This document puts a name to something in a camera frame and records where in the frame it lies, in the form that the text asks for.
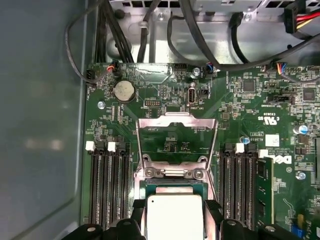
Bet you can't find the metal locking lever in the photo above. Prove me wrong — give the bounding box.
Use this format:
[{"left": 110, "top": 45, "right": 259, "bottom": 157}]
[{"left": 206, "top": 170, "right": 221, "bottom": 202}]

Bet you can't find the internal USB port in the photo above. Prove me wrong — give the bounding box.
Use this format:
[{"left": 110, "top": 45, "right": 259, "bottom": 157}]
[{"left": 186, "top": 87, "right": 199, "bottom": 108}]

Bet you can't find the silver CPU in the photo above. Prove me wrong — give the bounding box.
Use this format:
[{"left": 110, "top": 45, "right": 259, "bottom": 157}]
[{"left": 143, "top": 178, "right": 208, "bottom": 240}]

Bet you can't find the black cable with plug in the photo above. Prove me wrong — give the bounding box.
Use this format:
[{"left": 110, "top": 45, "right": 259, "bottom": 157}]
[{"left": 229, "top": 11, "right": 250, "bottom": 64}]

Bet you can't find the thick black cable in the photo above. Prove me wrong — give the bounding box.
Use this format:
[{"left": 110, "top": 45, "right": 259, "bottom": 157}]
[{"left": 179, "top": 0, "right": 320, "bottom": 73}]

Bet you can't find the CPU socket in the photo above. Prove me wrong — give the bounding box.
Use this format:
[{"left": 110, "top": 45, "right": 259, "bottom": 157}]
[{"left": 133, "top": 163, "right": 220, "bottom": 208}]

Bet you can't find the red and yellow power wire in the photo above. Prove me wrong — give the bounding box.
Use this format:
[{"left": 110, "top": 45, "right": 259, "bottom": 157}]
[{"left": 283, "top": 4, "right": 320, "bottom": 38}]

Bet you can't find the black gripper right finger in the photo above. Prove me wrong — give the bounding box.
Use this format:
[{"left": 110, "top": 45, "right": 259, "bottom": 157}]
[{"left": 202, "top": 199, "right": 298, "bottom": 240}]

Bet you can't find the RAM slot with white latch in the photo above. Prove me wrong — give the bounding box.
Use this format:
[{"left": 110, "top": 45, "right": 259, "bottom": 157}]
[
  {"left": 107, "top": 141, "right": 121, "bottom": 230},
  {"left": 231, "top": 142, "right": 245, "bottom": 228},
  {"left": 85, "top": 140, "right": 101, "bottom": 231}
]

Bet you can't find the green RAM stick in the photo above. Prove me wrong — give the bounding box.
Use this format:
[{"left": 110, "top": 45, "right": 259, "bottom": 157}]
[{"left": 256, "top": 156, "right": 275, "bottom": 232}]

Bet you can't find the thin black wire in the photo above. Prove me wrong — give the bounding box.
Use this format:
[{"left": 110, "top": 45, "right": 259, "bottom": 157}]
[{"left": 64, "top": 0, "right": 101, "bottom": 87}]

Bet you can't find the metal socket cover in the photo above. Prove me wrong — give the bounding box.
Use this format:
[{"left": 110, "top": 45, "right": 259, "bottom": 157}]
[{"left": 136, "top": 111, "right": 220, "bottom": 173}]

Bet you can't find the black cable bundle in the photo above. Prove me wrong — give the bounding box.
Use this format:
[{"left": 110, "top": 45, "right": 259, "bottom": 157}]
[{"left": 94, "top": 0, "right": 135, "bottom": 65}]

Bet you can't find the round coin battery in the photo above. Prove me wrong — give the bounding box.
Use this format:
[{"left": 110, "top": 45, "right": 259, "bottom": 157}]
[{"left": 113, "top": 79, "right": 136, "bottom": 103}]

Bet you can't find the green motherboard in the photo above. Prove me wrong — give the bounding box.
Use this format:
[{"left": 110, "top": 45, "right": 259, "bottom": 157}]
[{"left": 83, "top": 62, "right": 320, "bottom": 240}]

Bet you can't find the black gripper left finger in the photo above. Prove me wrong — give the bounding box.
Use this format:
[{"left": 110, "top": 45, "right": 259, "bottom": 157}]
[{"left": 76, "top": 198, "right": 148, "bottom": 240}]

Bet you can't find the black and silver PC case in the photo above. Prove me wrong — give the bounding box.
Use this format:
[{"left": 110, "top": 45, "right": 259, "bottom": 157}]
[{"left": 0, "top": 0, "right": 320, "bottom": 240}]

